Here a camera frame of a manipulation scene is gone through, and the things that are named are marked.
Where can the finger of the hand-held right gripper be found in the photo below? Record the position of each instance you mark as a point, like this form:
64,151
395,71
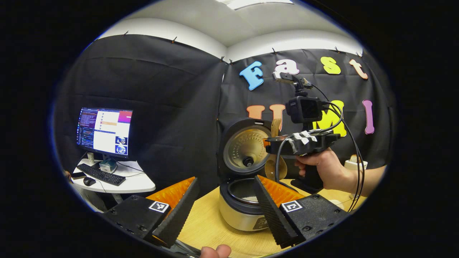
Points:
278,145

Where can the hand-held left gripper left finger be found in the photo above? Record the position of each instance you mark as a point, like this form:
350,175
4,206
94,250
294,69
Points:
183,211

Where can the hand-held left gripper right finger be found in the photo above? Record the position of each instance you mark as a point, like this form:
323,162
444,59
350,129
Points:
272,211

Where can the wooden spoon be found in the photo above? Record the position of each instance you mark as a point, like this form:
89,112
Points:
276,168

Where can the silver rice cooker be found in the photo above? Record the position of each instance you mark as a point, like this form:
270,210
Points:
240,215

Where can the white side table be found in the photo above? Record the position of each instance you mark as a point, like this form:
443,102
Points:
138,181

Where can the toasted bread slice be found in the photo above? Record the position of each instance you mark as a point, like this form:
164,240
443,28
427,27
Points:
355,158

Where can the white toaster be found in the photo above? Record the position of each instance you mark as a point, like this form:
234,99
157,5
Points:
356,165

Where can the teal box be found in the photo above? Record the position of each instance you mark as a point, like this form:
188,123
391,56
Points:
108,165

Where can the black keyboard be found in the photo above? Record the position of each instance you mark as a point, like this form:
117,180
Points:
102,175

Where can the black computer mouse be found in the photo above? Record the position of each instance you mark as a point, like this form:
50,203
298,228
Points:
89,181

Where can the black smartphone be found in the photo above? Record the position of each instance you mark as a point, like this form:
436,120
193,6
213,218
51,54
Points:
78,175

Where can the computer monitor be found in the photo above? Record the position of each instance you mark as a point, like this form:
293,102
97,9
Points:
104,130

